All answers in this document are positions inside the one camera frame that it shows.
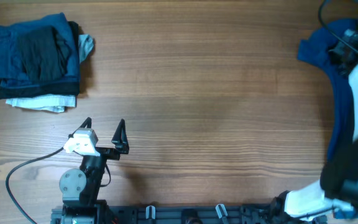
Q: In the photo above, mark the folded blue garment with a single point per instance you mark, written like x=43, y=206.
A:
x=33, y=49

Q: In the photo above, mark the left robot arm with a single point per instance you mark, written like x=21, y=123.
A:
x=80, y=187

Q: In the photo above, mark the folded black garment underneath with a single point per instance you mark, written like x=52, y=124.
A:
x=36, y=90

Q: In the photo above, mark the folded white garment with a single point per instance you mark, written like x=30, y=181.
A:
x=56, y=103

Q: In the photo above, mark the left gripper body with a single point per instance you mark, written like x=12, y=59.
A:
x=108, y=154

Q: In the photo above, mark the folded black garment on top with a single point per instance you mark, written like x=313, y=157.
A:
x=44, y=53

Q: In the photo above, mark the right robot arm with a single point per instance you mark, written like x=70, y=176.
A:
x=334, y=49

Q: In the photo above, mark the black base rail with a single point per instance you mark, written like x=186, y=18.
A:
x=218, y=214

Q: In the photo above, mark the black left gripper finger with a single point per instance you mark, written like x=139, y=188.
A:
x=86, y=124
x=119, y=138

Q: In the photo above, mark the blue shirt on right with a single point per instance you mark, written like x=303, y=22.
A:
x=314, y=51

